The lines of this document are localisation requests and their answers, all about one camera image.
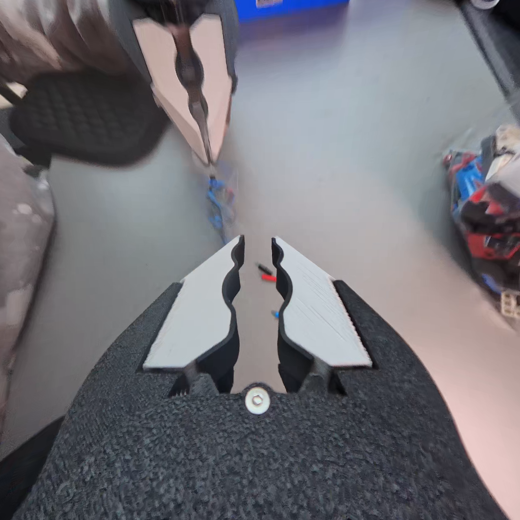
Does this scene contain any small clear plastic bag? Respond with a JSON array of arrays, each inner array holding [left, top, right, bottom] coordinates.
[[204, 160, 241, 245]]

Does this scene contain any grey desk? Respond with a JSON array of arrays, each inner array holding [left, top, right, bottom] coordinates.
[[0, 0, 520, 520]]

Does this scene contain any large bag of toy bricks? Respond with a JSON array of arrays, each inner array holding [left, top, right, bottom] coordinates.
[[443, 125, 520, 318]]

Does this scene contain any person's grey sweatshirt torso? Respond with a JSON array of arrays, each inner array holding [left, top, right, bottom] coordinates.
[[0, 133, 56, 411]]

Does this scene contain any blue plastic storage bin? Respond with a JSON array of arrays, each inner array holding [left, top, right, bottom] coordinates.
[[235, 0, 351, 24]]

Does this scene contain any person's left forearm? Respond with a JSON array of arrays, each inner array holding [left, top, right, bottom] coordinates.
[[0, 0, 119, 85]]

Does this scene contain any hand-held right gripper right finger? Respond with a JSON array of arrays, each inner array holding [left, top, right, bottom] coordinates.
[[271, 236, 373, 394]]

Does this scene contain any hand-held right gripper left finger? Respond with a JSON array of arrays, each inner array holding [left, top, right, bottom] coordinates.
[[143, 234, 245, 393]]

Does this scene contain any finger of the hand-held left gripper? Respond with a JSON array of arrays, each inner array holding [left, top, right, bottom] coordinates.
[[190, 13, 234, 164], [132, 17, 212, 163]]

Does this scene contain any black chair armrest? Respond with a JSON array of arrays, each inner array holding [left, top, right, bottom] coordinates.
[[0, 70, 172, 168]]

